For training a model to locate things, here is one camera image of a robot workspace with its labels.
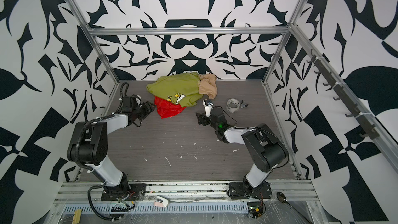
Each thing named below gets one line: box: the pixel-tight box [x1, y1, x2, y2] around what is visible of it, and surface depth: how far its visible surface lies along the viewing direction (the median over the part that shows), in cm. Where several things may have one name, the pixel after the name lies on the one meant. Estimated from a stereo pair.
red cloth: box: [154, 95, 187, 120], surface depth 104 cm
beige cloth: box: [198, 73, 218, 100], surface depth 113 cm
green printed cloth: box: [146, 71, 204, 108], surface depth 111 cm
